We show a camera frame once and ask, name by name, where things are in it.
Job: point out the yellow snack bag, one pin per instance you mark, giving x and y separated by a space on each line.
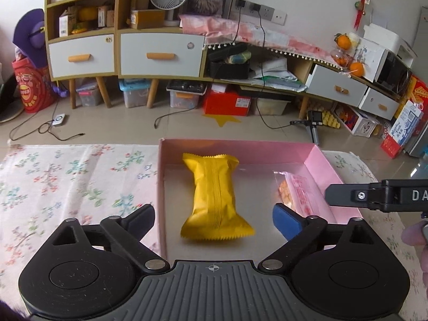
214 215

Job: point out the pink clear snack packet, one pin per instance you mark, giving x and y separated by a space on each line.
299 193

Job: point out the wooden shelf cabinet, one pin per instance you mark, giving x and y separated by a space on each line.
82 41

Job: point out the black storage basket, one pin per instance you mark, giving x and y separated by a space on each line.
229 63

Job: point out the clear storage bin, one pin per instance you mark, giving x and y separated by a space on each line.
183 100

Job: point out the long wooden tv cabinet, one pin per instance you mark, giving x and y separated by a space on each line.
169 53

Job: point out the microwave oven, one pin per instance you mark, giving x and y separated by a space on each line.
382 67

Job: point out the wall power socket strip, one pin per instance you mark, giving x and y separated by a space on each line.
264 12

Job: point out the pink cloth runner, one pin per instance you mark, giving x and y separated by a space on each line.
223 31

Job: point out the brown cardboard box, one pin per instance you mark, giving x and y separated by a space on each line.
147 18

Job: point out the red shoe box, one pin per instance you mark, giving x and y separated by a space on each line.
229 102

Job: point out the orange fruit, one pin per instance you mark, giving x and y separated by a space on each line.
343 41
357 69

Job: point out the pink cardboard box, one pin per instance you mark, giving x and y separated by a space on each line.
255 188

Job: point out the purple plush toy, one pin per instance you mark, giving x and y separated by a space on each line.
30 39

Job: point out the floral tablecloth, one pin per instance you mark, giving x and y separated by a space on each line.
43 185

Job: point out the red gift bag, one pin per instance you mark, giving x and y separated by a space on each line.
34 85

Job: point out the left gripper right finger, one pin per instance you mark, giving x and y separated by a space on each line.
286 221

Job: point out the milk carton box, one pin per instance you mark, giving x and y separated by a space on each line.
402 129

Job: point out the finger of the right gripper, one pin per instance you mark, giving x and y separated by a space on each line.
347 195

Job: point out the colorful toy box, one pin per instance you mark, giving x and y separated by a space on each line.
356 121

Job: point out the blue lid storage bin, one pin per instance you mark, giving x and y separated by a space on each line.
135 91

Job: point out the yellow egg tray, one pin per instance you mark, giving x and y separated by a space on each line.
329 120

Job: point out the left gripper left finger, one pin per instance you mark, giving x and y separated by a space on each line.
139 222

